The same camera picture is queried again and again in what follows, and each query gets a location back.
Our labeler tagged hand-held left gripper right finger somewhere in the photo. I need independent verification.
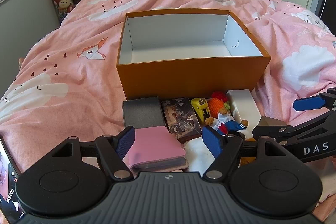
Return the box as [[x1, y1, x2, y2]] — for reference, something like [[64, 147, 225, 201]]
[[202, 125, 286, 180]]

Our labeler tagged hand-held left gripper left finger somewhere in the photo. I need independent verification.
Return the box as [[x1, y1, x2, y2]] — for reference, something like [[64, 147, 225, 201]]
[[50, 126, 136, 180]]

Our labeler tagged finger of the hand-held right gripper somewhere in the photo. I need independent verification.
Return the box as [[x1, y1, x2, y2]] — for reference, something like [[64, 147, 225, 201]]
[[293, 87, 336, 112], [252, 110, 336, 145]]

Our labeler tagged small brown cardboard box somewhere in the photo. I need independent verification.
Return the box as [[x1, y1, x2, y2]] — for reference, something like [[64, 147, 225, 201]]
[[259, 116, 285, 130]]

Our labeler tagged white plush toy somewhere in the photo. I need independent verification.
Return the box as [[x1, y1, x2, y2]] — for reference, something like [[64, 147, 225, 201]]
[[182, 135, 218, 172]]

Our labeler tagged brown sailor bear plush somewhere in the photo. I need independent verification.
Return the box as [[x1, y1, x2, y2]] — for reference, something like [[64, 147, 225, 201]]
[[205, 107, 249, 138]]

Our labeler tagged pink card wallet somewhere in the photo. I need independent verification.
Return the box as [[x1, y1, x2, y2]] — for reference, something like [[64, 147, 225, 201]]
[[123, 126, 189, 174]]

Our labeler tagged white rectangular box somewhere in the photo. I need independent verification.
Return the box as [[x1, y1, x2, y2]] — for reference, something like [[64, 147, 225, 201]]
[[226, 89, 261, 130]]

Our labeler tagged orange crochet toy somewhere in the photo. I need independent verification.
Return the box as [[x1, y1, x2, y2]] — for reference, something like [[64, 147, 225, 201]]
[[207, 91, 231, 119]]

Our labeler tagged illustrated card box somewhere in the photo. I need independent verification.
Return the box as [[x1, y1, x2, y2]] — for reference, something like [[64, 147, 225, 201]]
[[161, 97, 204, 140]]

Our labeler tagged orange cardboard box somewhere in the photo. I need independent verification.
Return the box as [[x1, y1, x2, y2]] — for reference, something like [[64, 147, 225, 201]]
[[116, 8, 271, 101]]

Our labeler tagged pink printed blanket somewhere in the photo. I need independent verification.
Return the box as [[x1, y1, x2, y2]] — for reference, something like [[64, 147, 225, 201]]
[[0, 0, 336, 224]]

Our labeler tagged phone with lit screen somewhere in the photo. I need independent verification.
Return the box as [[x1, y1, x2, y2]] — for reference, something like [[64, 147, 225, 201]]
[[0, 135, 27, 224]]

